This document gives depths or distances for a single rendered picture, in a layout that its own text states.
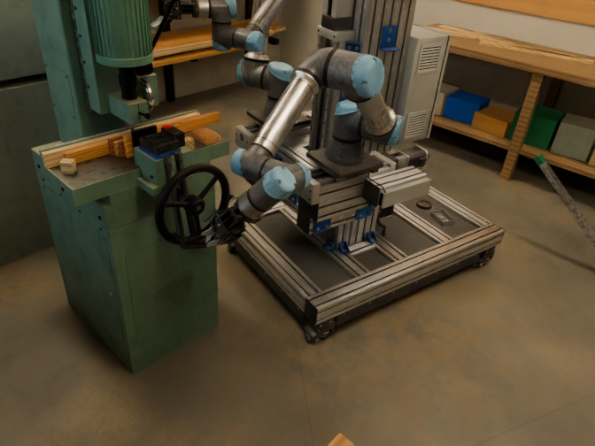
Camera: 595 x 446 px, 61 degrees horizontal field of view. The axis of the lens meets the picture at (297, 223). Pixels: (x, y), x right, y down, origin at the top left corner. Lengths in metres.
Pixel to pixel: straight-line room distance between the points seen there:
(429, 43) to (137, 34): 1.17
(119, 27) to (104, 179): 0.45
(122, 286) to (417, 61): 1.47
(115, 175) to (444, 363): 1.57
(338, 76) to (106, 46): 0.71
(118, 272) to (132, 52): 0.74
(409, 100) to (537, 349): 1.29
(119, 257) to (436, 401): 1.36
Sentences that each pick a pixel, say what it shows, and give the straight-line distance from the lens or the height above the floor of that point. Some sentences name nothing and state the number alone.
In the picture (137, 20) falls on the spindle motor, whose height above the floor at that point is 1.33.
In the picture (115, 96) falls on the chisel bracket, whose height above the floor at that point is 1.07.
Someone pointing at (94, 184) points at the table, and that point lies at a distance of 1.67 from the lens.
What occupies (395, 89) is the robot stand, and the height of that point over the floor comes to 1.01.
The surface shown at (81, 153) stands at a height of 0.93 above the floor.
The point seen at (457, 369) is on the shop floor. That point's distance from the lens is 2.38.
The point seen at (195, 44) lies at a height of 0.61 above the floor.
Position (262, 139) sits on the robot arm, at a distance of 1.40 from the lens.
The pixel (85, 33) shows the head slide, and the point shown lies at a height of 1.27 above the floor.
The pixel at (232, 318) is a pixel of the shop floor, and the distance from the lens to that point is 2.41.
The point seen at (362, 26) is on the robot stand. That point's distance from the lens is 2.06.
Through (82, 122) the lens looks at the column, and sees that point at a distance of 1.98.
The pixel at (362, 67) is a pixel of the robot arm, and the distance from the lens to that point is 1.48.
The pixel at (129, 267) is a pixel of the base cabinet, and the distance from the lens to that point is 1.88.
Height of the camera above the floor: 1.68
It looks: 33 degrees down
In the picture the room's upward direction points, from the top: 5 degrees clockwise
